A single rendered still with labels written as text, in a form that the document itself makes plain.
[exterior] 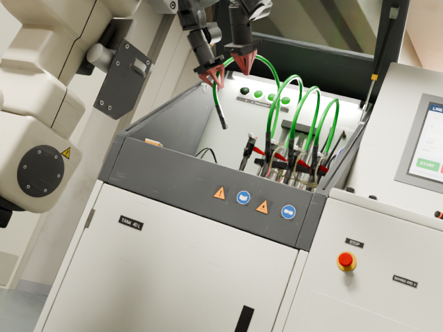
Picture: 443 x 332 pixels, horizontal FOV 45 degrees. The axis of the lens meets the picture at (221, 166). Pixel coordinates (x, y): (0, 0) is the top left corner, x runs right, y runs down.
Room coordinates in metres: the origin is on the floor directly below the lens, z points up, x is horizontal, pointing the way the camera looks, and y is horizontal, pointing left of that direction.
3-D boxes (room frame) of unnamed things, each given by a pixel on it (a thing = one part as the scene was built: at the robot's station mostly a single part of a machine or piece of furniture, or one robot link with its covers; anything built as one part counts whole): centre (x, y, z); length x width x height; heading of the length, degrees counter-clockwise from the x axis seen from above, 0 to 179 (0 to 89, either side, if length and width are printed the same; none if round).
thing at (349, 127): (1.96, -0.39, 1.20); 0.13 x 0.03 x 0.31; 69
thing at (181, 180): (1.58, 0.02, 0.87); 0.62 x 0.04 x 0.16; 69
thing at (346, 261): (1.37, -0.39, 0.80); 0.05 x 0.04 x 0.05; 69
